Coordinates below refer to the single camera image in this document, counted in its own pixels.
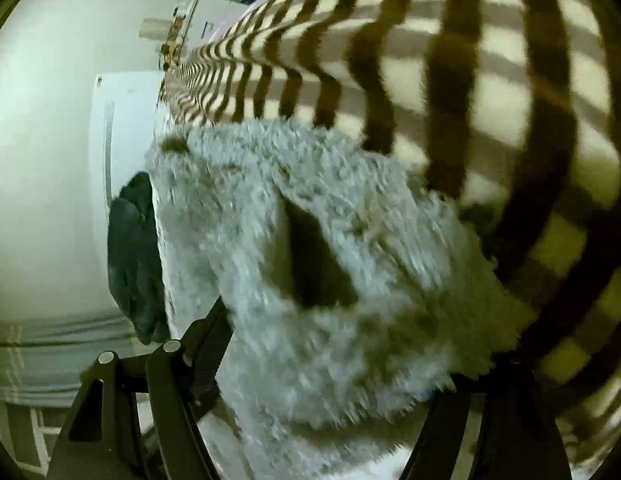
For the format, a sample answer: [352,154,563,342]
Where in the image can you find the brown checkered underblanket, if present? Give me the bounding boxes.
[162,0,621,479]

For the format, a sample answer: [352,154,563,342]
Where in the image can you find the white bed headboard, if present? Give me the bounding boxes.
[88,72,164,245]

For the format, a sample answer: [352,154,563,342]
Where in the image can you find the grey-green curtain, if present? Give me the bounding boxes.
[0,310,142,408]

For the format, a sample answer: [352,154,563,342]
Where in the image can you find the dark green folded blanket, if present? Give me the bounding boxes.
[106,171,170,344]

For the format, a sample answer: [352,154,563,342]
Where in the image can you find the grey fluffy fleece pants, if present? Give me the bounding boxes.
[147,119,534,479]

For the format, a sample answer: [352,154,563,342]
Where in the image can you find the white bedside table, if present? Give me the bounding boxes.
[184,0,248,52]

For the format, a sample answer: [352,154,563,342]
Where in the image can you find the beige cylindrical lamp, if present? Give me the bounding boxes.
[138,18,173,41]

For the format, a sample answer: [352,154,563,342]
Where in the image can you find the white framed window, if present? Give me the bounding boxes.
[0,380,166,479]

